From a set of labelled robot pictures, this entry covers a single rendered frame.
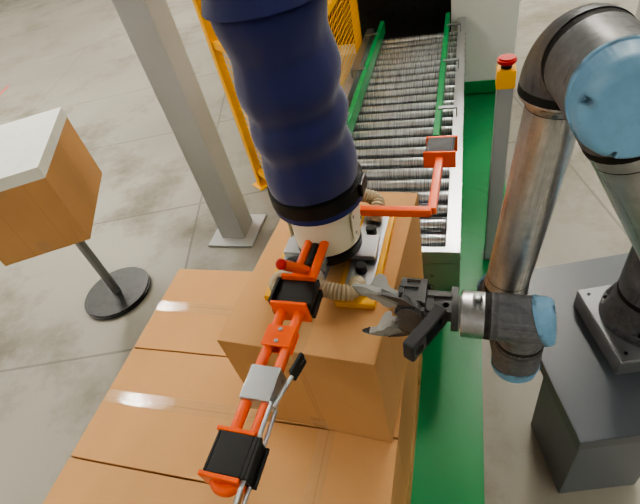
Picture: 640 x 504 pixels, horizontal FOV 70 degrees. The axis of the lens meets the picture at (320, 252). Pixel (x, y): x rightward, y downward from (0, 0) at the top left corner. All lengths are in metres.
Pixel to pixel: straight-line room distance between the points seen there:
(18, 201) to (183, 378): 1.08
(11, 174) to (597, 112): 2.05
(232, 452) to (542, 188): 0.67
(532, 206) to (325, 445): 0.88
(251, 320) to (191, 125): 1.52
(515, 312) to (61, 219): 1.92
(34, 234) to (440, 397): 1.89
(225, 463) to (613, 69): 0.75
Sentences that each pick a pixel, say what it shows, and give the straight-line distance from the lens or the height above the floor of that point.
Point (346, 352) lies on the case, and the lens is 1.05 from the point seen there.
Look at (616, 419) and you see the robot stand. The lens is 1.24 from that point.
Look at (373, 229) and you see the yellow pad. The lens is 1.23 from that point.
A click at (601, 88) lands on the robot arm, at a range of 0.58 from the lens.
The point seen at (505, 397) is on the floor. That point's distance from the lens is 2.07.
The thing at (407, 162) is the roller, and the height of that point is 0.54.
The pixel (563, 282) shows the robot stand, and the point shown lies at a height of 0.75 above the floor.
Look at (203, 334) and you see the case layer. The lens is 1.75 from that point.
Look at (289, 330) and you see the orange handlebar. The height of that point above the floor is 1.09.
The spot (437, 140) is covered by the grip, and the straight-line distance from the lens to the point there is 1.35.
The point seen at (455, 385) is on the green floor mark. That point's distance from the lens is 2.07.
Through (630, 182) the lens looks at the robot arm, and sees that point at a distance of 0.69.
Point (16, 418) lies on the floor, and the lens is 2.81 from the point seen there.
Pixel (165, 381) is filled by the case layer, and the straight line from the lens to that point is 1.70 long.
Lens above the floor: 1.81
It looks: 43 degrees down
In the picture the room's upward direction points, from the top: 15 degrees counter-clockwise
